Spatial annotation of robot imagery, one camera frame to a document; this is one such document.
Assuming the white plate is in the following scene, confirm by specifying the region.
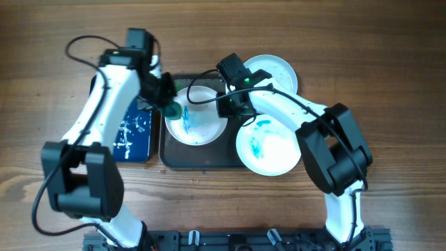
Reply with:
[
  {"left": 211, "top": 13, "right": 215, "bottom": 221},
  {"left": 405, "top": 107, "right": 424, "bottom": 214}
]
[
  {"left": 164, "top": 87, "right": 228, "bottom": 146},
  {"left": 244, "top": 54, "right": 298, "bottom": 93},
  {"left": 236, "top": 114, "right": 301, "bottom": 176}
]

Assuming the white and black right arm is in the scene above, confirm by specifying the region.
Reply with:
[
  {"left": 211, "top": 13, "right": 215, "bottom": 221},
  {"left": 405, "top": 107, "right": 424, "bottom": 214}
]
[{"left": 216, "top": 53, "right": 373, "bottom": 248}]

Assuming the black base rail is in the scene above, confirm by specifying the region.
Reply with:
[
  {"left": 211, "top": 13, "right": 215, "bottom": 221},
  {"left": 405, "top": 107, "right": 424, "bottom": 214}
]
[{"left": 82, "top": 227, "right": 393, "bottom": 251}]

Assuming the black tray with blue water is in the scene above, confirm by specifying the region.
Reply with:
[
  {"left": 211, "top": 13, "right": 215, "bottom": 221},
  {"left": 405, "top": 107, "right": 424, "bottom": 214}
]
[{"left": 86, "top": 77, "right": 153, "bottom": 162}]

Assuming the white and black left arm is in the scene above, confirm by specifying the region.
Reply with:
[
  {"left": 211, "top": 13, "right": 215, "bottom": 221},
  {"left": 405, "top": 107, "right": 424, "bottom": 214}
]
[{"left": 31, "top": 28, "right": 182, "bottom": 250}]

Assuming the green and yellow sponge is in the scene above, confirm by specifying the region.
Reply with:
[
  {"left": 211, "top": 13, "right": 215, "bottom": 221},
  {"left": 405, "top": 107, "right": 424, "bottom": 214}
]
[{"left": 160, "top": 79, "right": 183, "bottom": 120}]

